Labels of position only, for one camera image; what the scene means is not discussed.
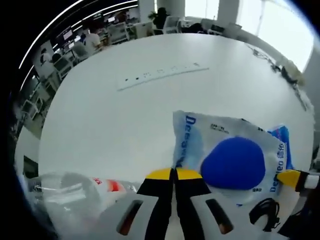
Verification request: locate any table socket panel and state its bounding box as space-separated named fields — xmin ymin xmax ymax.
xmin=115 ymin=61 xmax=210 ymax=92

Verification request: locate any white table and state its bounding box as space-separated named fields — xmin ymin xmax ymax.
xmin=14 ymin=33 xmax=316 ymax=198

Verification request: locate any black cable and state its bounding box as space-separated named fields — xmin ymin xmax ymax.
xmin=249 ymin=197 xmax=281 ymax=233

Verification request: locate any clear packet with blue sponge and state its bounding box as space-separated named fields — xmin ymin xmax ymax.
xmin=172 ymin=109 xmax=293 ymax=208

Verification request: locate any dark object with cables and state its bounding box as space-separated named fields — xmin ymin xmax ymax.
xmin=271 ymin=59 xmax=308 ymax=86

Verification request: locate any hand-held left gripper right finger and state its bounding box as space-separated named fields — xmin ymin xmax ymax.
xmin=174 ymin=167 xmax=235 ymax=240

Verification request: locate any clear packet with red label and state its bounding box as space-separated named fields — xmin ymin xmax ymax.
xmin=24 ymin=171 xmax=139 ymax=227

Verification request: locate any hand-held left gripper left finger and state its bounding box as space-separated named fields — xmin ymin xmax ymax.
xmin=116 ymin=167 xmax=175 ymax=240

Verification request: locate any green potted plant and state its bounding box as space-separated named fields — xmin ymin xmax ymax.
xmin=148 ymin=10 xmax=161 ymax=22

